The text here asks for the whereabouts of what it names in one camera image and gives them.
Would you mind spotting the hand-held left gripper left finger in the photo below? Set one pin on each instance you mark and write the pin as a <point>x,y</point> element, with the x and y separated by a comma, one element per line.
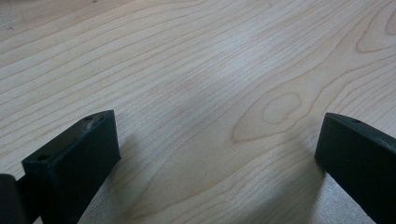
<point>77,161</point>

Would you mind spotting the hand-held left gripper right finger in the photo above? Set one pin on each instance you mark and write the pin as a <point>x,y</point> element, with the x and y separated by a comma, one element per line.
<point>358,161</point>

